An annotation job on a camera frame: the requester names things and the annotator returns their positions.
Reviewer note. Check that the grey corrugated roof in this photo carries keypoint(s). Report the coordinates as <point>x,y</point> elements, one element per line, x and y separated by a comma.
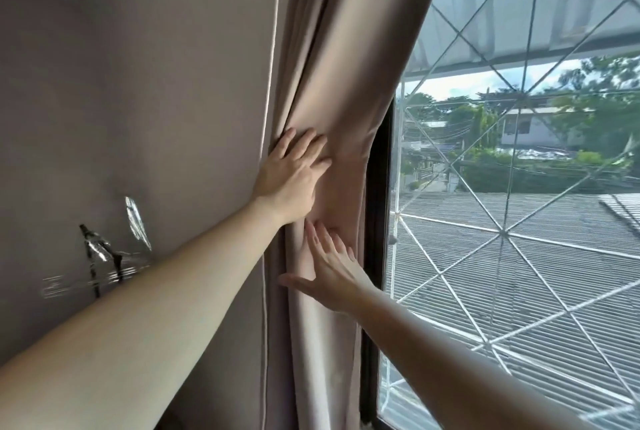
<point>550,284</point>

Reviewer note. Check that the person's right forearm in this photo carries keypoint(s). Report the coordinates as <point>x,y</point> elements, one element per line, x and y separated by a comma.
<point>440,369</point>

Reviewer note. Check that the clear plastic wall hook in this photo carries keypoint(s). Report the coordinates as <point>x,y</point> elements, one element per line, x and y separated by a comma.
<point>102,249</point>

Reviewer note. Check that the white house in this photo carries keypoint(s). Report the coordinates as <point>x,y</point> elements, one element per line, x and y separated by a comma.
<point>535,127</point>

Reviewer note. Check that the beige pink curtain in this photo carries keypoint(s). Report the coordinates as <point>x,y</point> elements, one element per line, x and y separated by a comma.
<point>345,69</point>

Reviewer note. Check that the person's left hand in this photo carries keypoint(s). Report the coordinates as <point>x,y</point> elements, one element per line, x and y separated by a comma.
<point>287,179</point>

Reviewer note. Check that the person's right thumb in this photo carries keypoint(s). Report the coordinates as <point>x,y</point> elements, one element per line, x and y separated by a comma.
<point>299,282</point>

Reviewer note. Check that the person's right middle finger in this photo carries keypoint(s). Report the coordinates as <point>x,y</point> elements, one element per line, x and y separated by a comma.
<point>326,239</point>

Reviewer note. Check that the white metal window grille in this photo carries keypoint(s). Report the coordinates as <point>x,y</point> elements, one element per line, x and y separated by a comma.
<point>502,234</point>

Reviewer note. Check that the person's left forearm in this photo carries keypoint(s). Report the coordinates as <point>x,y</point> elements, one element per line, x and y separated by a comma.
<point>150,324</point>

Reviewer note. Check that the translucent awning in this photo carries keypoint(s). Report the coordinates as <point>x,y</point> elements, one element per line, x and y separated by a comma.
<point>500,9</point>

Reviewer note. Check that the dark window frame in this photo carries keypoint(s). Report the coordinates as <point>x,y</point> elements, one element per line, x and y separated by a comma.
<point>376,194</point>

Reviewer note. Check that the person's right little finger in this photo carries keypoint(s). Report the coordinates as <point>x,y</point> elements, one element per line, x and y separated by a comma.
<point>354,259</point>

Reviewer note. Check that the person's right hand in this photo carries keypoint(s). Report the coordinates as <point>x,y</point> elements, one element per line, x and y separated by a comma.
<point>340,279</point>

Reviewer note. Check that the person's left thumb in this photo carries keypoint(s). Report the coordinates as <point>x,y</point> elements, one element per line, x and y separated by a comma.
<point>321,169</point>

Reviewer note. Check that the green trees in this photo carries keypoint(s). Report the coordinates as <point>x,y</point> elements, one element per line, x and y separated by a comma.
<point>600,114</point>

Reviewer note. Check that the person's left middle finger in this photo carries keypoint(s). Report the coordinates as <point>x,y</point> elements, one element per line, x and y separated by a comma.
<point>307,139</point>

